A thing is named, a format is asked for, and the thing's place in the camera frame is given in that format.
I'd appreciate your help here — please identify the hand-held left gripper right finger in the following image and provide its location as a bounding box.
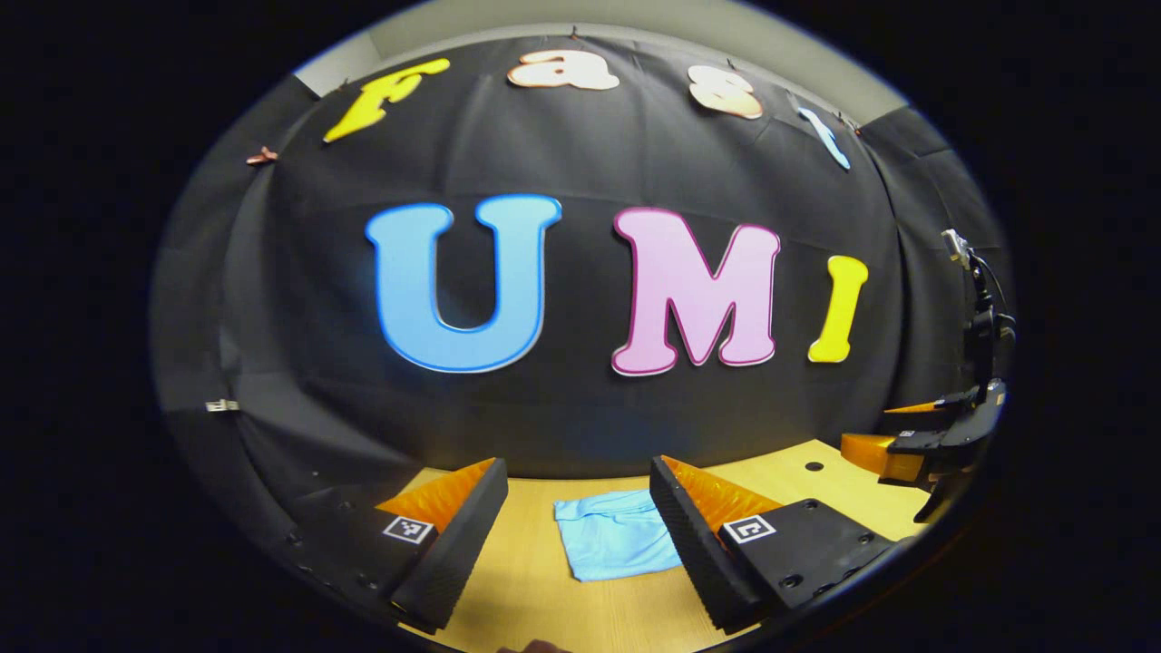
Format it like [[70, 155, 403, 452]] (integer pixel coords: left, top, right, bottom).
[[649, 453, 901, 636]]

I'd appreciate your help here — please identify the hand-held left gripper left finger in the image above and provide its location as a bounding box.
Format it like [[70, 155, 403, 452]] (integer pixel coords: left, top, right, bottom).
[[286, 456, 511, 636]]

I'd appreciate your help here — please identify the light blue T-shirt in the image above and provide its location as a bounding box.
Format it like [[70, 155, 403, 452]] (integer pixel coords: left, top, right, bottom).
[[553, 490, 683, 583]]

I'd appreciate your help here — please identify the black backdrop cloth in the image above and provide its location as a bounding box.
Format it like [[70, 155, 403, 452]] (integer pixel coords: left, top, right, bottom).
[[150, 36, 1015, 545]]

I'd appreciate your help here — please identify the thin gripper cable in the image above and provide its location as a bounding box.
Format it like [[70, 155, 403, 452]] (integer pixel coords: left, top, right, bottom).
[[972, 254, 1010, 317]]

